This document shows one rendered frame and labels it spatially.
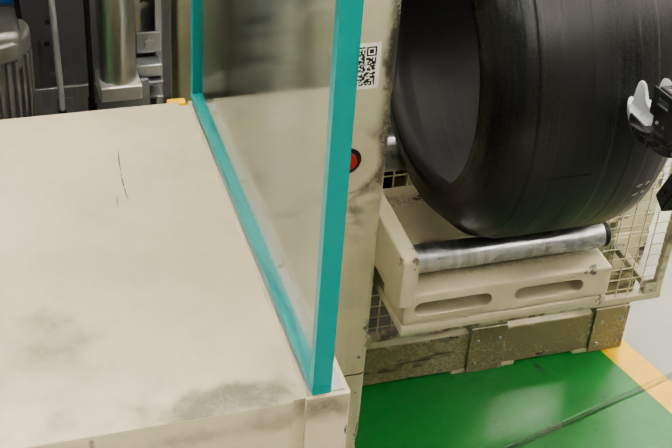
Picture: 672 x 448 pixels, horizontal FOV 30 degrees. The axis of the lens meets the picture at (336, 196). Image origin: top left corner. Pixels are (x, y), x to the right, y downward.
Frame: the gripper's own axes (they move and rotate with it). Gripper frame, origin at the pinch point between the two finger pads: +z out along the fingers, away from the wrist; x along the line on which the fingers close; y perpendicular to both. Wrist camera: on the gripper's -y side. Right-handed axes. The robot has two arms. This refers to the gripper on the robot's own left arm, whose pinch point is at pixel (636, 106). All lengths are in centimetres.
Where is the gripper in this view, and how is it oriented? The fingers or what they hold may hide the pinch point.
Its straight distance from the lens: 174.6
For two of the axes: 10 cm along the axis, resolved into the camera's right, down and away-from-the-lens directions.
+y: 0.4, -8.8, -4.8
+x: -9.5, 1.1, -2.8
